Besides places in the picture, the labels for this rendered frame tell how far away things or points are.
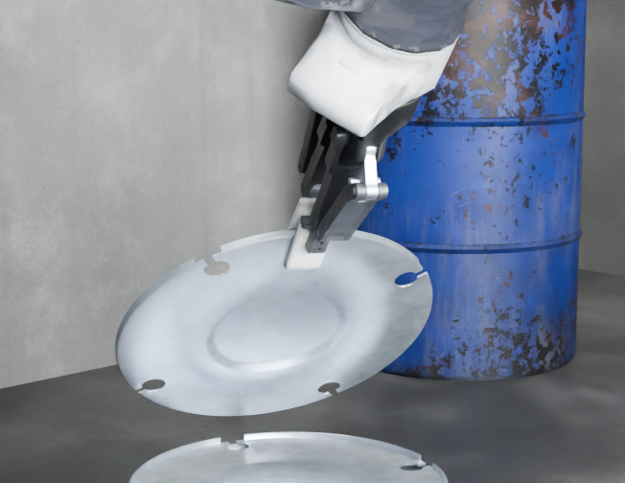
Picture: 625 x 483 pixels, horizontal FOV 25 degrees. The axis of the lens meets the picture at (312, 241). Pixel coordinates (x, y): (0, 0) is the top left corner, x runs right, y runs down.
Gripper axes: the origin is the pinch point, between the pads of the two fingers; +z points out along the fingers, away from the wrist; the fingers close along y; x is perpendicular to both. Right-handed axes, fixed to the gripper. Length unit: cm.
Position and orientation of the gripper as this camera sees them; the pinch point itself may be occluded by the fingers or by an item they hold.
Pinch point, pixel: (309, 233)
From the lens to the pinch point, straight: 114.9
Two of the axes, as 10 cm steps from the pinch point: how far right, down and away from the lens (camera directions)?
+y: -2.1, -8.0, 5.6
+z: -2.5, 5.9, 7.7
